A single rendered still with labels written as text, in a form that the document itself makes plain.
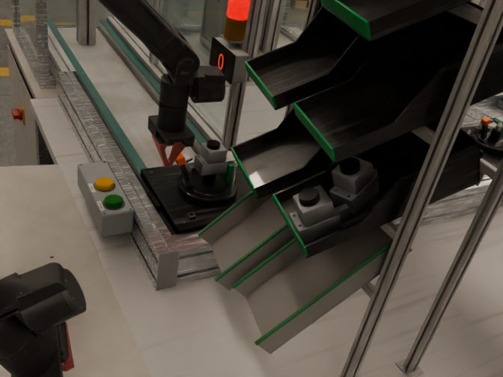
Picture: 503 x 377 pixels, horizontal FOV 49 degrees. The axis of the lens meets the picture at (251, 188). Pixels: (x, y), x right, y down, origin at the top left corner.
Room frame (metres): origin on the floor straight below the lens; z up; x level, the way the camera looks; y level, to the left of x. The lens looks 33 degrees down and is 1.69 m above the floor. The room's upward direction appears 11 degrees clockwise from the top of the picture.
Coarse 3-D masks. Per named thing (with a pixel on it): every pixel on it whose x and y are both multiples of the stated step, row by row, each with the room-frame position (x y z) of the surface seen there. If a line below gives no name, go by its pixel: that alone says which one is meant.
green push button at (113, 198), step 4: (108, 196) 0.96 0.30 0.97; (112, 196) 0.97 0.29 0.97; (116, 196) 0.97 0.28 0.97; (120, 196) 0.97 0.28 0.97; (104, 200) 0.95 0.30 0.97; (108, 200) 0.95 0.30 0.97; (112, 200) 0.95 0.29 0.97; (116, 200) 0.95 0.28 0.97; (120, 200) 0.96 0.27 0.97; (108, 204) 0.94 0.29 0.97; (112, 204) 0.94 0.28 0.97; (116, 204) 0.94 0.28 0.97; (120, 204) 0.95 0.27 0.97; (112, 208) 0.94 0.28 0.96; (116, 208) 0.94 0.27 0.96
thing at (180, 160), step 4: (180, 156) 1.02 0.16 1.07; (188, 156) 1.04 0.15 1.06; (176, 160) 1.01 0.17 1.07; (180, 160) 1.01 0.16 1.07; (184, 160) 1.02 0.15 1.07; (188, 160) 1.03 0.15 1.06; (180, 164) 1.01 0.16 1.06; (184, 164) 1.02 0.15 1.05; (180, 168) 1.02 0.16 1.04; (184, 168) 1.02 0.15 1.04; (184, 172) 1.02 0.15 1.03; (184, 176) 1.02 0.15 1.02; (188, 176) 1.03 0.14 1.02; (184, 180) 1.03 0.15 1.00; (188, 180) 1.03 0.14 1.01
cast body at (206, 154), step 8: (208, 144) 1.05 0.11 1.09; (216, 144) 1.06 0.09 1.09; (200, 152) 1.07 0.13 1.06; (208, 152) 1.04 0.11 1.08; (216, 152) 1.05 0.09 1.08; (224, 152) 1.06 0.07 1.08; (200, 160) 1.05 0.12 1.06; (208, 160) 1.04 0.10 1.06; (216, 160) 1.05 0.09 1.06; (224, 160) 1.06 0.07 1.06; (200, 168) 1.04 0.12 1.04; (208, 168) 1.04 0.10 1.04; (216, 168) 1.05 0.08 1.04; (224, 168) 1.06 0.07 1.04
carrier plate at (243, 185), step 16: (144, 176) 1.07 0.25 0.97; (160, 176) 1.08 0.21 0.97; (176, 176) 1.10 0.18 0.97; (240, 176) 1.15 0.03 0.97; (160, 192) 1.02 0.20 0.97; (176, 192) 1.03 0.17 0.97; (240, 192) 1.08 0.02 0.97; (160, 208) 0.98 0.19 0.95; (176, 208) 0.97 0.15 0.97; (192, 208) 0.98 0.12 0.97; (208, 208) 0.99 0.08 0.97; (224, 208) 1.01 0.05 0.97; (176, 224) 0.91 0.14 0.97; (192, 224) 0.92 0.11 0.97
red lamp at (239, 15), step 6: (228, 0) 1.28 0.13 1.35; (234, 0) 1.27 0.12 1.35; (240, 0) 1.26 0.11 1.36; (246, 0) 1.27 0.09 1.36; (228, 6) 1.28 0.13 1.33; (234, 6) 1.27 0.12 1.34; (240, 6) 1.27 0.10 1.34; (246, 6) 1.27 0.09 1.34; (228, 12) 1.27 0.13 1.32; (234, 12) 1.26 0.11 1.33; (240, 12) 1.27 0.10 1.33; (246, 12) 1.28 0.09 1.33; (234, 18) 1.26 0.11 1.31; (240, 18) 1.27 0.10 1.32; (246, 18) 1.28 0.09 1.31
